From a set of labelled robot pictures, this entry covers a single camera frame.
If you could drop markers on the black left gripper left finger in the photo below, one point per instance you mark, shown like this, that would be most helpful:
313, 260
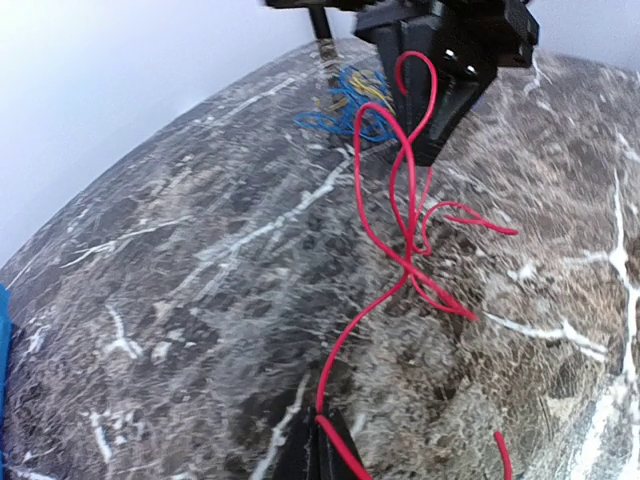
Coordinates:
299, 456

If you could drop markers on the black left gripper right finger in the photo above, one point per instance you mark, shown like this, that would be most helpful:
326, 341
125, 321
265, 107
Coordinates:
339, 458

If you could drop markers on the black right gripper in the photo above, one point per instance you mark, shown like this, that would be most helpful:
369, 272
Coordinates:
424, 73

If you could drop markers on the blue three-compartment plastic bin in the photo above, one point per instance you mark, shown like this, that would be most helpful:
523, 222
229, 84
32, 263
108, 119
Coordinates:
5, 346

